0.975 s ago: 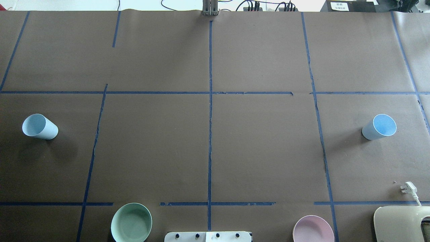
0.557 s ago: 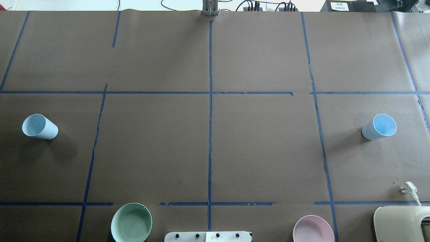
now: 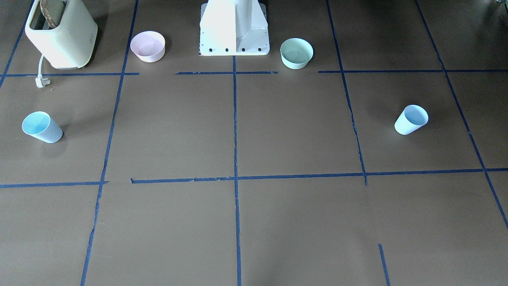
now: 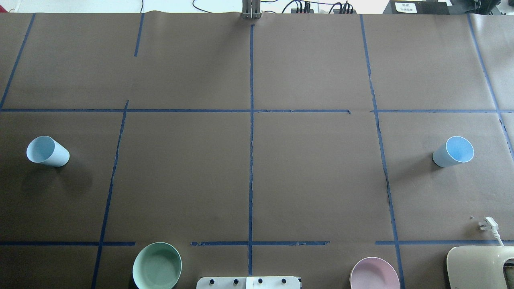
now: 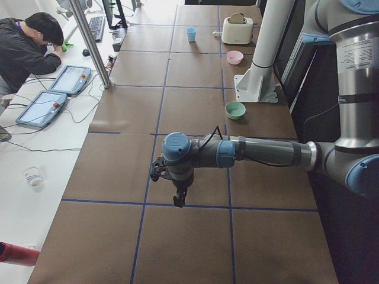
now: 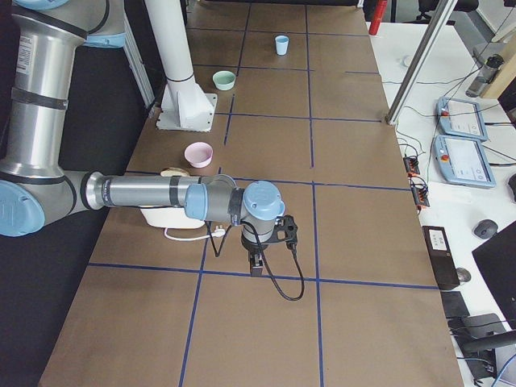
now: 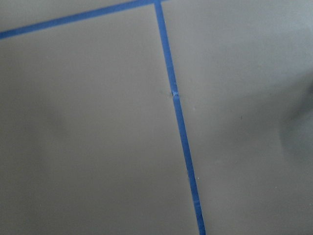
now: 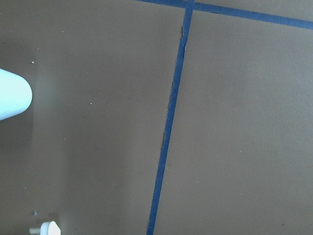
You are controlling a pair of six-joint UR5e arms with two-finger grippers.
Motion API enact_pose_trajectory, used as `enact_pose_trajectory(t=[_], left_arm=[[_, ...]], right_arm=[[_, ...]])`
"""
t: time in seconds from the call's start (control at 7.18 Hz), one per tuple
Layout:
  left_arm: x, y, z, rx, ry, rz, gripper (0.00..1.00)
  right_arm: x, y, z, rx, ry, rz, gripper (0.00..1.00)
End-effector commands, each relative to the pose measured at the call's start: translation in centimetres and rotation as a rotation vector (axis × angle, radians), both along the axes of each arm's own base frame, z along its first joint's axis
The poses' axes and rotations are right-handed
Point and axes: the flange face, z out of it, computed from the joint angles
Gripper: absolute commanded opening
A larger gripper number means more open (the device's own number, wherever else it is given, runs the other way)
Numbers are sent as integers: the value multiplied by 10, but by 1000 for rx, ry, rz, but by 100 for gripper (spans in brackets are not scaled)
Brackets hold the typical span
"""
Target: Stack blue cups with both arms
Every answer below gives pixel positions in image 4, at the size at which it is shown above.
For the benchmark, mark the grey camera post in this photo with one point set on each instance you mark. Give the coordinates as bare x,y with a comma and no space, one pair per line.
251,9

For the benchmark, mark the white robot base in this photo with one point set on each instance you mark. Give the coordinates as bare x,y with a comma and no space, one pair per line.
250,282

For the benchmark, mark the cream toaster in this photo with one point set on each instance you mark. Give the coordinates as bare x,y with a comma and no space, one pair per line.
480,267

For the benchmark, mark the green bowl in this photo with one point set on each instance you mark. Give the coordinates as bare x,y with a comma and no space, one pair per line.
157,266

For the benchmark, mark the black box with label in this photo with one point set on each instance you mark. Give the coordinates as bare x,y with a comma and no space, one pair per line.
421,7

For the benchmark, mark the black power strip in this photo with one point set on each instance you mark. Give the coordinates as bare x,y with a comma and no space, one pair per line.
301,10
342,10

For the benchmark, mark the white power plug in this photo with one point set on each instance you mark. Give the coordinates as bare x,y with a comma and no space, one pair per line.
489,225

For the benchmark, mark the light blue cup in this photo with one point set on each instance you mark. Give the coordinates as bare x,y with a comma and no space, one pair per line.
46,151
456,150

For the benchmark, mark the pink bowl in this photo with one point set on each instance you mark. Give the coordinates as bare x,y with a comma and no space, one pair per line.
373,273

